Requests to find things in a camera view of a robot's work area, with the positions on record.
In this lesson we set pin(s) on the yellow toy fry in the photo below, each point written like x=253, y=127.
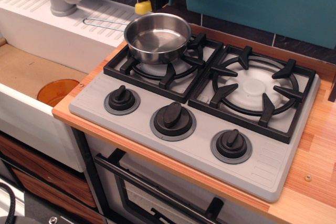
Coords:
x=142, y=8

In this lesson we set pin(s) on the black left stove knob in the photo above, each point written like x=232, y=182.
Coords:
x=121, y=101

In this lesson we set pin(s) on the black stove knob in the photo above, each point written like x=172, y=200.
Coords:
x=173, y=122
x=231, y=147
x=121, y=101

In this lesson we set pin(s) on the black middle stove knob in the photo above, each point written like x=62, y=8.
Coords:
x=173, y=122

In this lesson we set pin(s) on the grey toy stove top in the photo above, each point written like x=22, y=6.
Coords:
x=262, y=175

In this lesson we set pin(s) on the black right stove knob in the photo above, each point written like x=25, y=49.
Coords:
x=231, y=147

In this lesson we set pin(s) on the black left burner grate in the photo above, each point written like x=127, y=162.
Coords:
x=175, y=80

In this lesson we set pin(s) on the black burner grate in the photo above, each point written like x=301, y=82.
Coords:
x=269, y=96
x=175, y=80

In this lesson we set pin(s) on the white toy sink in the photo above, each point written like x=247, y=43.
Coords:
x=38, y=48

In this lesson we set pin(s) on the orange translucent plate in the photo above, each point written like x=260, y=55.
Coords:
x=52, y=93

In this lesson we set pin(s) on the black right burner grate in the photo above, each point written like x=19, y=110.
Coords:
x=269, y=96

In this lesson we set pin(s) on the upper wooden drawer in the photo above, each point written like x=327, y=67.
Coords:
x=48, y=169

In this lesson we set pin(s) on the wooden drawer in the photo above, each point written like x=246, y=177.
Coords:
x=67, y=205
x=48, y=169

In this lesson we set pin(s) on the lower wooden drawer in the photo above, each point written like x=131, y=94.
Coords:
x=67, y=205

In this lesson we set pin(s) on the steel pan with wire handle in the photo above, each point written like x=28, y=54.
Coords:
x=154, y=38

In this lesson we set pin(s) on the oven door with black handle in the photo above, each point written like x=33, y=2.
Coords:
x=112, y=164

